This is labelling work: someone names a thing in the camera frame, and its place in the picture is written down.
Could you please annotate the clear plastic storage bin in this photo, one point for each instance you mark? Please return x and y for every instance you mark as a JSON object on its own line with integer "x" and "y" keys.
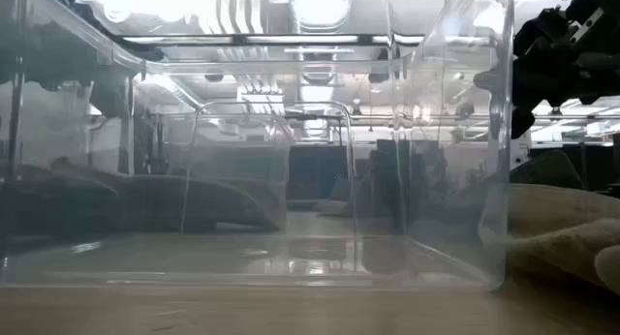
{"x": 252, "y": 257}

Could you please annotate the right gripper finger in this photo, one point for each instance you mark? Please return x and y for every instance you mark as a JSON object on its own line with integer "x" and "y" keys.
{"x": 547, "y": 76}
{"x": 525, "y": 107}

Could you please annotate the beige hat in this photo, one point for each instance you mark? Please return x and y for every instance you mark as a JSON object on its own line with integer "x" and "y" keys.
{"x": 557, "y": 214}

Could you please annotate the grey cloth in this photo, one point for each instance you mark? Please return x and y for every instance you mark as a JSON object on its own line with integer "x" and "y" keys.
{"x": 194, "y": 199}

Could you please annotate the dark green hat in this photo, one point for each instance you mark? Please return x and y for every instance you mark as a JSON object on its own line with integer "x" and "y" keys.
{"x": 547, "y": 170}

